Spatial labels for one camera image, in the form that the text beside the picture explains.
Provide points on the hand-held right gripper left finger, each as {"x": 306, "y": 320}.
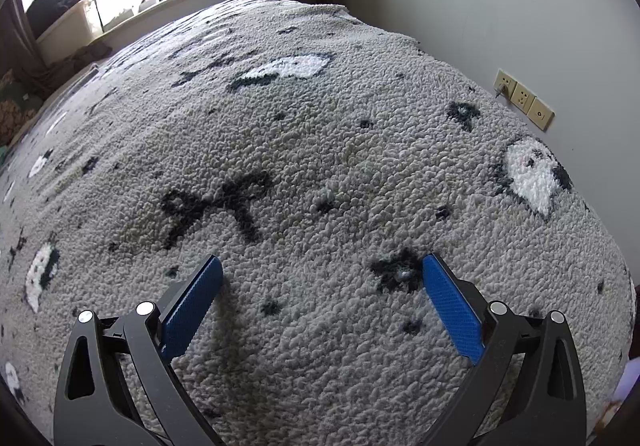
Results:
{"x": 192, "y": 303}

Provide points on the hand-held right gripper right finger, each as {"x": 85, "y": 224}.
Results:
{"x": 452, "y": 306}

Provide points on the grey cat print blanket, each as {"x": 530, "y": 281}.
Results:
{"x": 325, "y": 166}

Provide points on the cat print cushion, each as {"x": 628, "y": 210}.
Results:
{"x": 15, "y": 111}

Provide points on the white storage box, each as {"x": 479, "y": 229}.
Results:
{"x": 70, "y": 36}

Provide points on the dark cloth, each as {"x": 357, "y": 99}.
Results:
{"x": 55, "y": 1}

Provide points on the beige wall socket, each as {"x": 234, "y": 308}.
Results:
{"x": 523, "y": 99}
{"x": 506, "y": 80}
{"x": 541, "y": 114}

